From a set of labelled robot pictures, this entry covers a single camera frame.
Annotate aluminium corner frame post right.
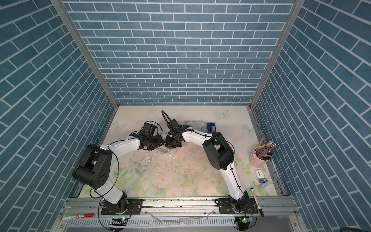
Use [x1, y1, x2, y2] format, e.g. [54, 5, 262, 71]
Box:
[250, 0, 305, 109]

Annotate blue tape dispenser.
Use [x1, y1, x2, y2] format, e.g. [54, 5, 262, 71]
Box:
[207, 123, 216, 133]

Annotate red white marker pen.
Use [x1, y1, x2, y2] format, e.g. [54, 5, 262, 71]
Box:
[61, 213, 95, 221]

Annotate aluminium corner frame post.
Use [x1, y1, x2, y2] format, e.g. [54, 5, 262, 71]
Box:
[51, 0, 119, 110]
[250, 0, 305, 109]

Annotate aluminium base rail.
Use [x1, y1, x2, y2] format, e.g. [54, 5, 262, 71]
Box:
[60, 196, 300, 217]

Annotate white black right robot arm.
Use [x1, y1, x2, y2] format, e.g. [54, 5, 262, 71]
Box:
[162, 111, 249, 213]

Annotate pink pencil holder cup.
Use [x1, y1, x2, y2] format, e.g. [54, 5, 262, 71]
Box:
[249, 151, 268, 168]

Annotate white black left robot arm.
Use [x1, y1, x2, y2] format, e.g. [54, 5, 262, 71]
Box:
[72, 121, 165, 215]

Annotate bundle of coloured pencils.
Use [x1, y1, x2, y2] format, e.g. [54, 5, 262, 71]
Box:
[255, 139, 276, 161]

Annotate aluminium corner frame post left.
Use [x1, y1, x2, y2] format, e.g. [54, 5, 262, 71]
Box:
[51, 0, 119, 110]

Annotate black marker pen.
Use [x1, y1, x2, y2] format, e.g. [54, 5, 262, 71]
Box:
[251, 188, 265, 217]

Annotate white small box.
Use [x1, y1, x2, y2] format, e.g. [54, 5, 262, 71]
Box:
[255, 169, 265, 180]

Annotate white vented cable duct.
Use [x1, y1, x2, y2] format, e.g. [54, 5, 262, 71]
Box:
[66, 217, 237, 229]

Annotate blue white stapler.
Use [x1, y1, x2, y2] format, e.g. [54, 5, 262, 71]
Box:
[258, 178, 270, 189]

